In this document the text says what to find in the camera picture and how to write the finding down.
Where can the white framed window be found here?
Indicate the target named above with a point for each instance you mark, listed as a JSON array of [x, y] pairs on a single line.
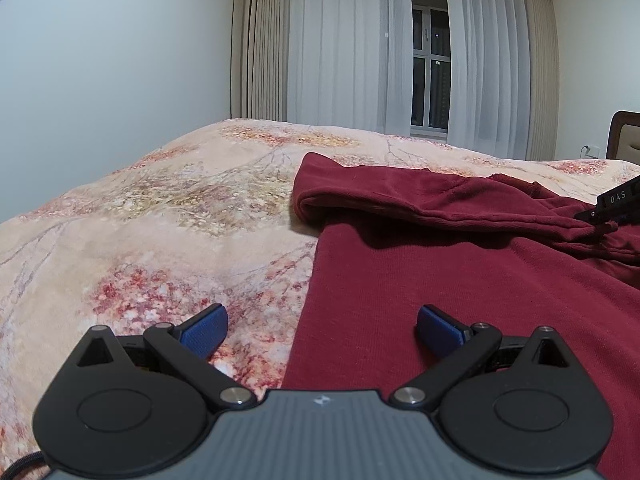
[[430, 70]]

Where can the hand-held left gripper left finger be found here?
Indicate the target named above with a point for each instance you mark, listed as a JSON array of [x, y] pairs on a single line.
[[205, 331]]

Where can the white wall outlet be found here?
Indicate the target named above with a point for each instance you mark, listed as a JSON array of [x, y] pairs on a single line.
[[587, 150]]

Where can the brown padded headboard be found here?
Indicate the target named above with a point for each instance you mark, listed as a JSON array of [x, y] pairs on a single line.
[[626, 137]]

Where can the floral bedspread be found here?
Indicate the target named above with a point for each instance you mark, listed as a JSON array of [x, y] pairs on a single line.
[[150, 210]]

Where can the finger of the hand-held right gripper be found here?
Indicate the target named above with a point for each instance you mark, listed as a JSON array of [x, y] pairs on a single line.
[[616, 199]]

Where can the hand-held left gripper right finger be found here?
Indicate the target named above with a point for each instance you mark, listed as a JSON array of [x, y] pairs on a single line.
[[440, 331]]

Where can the beige pleated curtain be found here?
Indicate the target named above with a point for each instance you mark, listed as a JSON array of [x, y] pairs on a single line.
[[257, 40], [542, 75]]

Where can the dark red garment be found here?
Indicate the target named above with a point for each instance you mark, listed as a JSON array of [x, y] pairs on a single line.
[[450, 270]]

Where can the sheer white curtain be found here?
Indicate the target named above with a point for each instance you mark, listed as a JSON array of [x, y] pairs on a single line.
[[350, 45], [485, 60]]

